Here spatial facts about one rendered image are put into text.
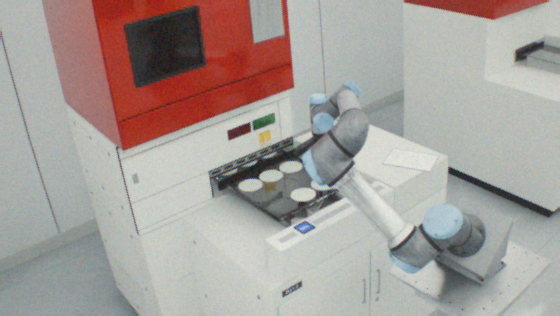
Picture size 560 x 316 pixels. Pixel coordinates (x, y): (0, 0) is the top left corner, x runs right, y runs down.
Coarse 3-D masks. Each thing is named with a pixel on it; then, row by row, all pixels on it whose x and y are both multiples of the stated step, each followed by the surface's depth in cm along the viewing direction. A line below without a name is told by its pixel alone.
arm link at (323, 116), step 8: (328, 104) 209; (312, 112) 215; (320, 112) 209; (328, 112) 208; (336, 112) 208; (312, 120) 212; (320, 120) 207; (328, 120) 208; (320, 128) 209; (328, 128) 209
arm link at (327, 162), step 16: (320, 144) 173; (336, 144) 170; (304, 160) 175; (320, 160) 172; (336, 160) 171; (352, 160) 174; (320, 176) 173; (336, 176) 172; (352, 176) 173; (352, 192) 173; (368, 192) 173; (368, 208) 173; (384, 208) 173; (384, 224) 173; (400, 224) 174; (400, 240) 172; (416, 240) 172; (400, 256) 174; (416, 256) 172; (432, 256) 172; (416, 272) 175
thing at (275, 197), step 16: (288, 160) 252; (256, 176) 242; (288, 176) 239; (304, 176) 238; (240, 192) 231; (256, 192) 230; (272, 192) 229; (288, 192) 227; (320, 192) 225; (272, 208) 218; (288, 208) 217
